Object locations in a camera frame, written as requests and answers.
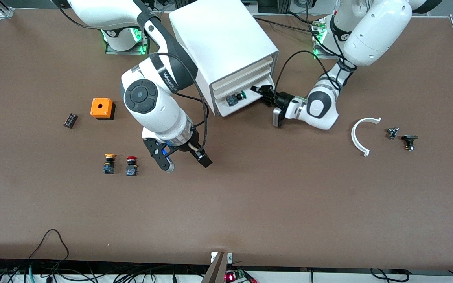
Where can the yellow push button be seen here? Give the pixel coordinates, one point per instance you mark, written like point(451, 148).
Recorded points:
point(109, 167)

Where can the small black terminal block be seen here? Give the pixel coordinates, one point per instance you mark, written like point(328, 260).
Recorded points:
point(70, 120)

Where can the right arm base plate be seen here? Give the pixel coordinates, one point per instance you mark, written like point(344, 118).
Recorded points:
point(126, 48)

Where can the white semicircular plastic clamp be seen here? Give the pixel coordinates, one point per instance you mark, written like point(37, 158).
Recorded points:
point(354, 135)

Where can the orange button enclosure box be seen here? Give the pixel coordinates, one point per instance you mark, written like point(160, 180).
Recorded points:
point(100, 108)

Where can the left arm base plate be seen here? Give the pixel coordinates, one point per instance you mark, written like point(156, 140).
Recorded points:
point(321, 37)

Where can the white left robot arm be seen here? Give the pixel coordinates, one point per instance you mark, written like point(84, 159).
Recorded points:
point(376, 31)

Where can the black switch with metal pins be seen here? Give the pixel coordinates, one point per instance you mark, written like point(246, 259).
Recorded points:
point(409, 139)

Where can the green push button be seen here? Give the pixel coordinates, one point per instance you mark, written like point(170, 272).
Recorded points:
point(232, 100)

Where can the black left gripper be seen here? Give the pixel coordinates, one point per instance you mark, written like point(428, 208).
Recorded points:
point(282, 99)

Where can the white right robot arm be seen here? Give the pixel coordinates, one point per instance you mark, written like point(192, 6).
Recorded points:
point(148, 98)

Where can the silver metal pipe fitting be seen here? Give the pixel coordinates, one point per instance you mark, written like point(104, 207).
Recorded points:
point(392, 133)

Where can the red push button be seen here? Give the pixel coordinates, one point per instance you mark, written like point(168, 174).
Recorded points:
point(131, 169)

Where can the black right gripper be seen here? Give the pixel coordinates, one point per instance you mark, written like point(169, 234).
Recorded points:
point(190, 146)

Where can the grey camera mast bar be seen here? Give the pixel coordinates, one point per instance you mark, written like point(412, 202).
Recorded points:
point(214, 271)

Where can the circuit board with red light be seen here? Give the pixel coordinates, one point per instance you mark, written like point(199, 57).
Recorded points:
point(236, 276)

